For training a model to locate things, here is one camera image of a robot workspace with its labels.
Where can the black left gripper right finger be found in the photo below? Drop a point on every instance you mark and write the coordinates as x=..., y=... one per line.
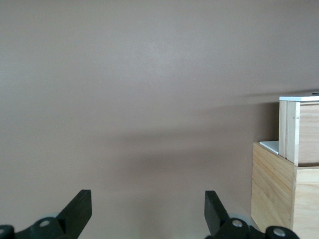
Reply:
x=214, y=214

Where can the light wooden drawer cabinet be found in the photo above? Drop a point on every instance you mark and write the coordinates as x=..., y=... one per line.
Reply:
x=271, y=189

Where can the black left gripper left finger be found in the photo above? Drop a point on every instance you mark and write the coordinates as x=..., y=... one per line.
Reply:
x=77, y=211

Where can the wooden drawer with white front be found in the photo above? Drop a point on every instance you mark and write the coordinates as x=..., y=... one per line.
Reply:
x=309, y=134

